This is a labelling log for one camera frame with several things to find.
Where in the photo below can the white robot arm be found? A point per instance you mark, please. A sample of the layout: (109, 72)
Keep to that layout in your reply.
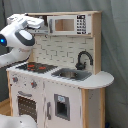
(16, 35)

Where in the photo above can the red right oven knob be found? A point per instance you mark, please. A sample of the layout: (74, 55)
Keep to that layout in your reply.
(33, 84)

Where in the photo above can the red oven knob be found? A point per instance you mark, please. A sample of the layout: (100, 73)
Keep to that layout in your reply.
(15, 79)
(33, 84)

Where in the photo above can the black toy faucet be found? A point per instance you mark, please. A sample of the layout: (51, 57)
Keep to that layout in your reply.
(81, 64)

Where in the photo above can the red left oven knob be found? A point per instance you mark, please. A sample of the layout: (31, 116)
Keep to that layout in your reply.
(15, 79)

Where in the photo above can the black toy stovetop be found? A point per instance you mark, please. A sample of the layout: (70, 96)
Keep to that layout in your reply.
(36, 67)

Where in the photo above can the white toy microwave door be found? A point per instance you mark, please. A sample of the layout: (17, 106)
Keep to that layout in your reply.
(70, 24)

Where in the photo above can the white toy oven door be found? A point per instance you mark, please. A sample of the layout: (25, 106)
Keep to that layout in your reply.
(27, 101)

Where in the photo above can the white cabinet door with dispenser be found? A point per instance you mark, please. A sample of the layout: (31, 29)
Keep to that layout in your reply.
(63, 106)

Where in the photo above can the metal toy sink basin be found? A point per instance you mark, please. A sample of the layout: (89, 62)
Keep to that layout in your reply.
(72, 74)

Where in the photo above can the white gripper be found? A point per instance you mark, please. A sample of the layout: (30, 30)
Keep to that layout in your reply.
(23, 21)

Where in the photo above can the wooden toy kitchen unit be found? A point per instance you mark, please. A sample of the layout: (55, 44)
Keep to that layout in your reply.
(62, 52)

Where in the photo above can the grey toy range hood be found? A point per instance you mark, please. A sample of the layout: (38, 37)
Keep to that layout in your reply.
(38, 31)

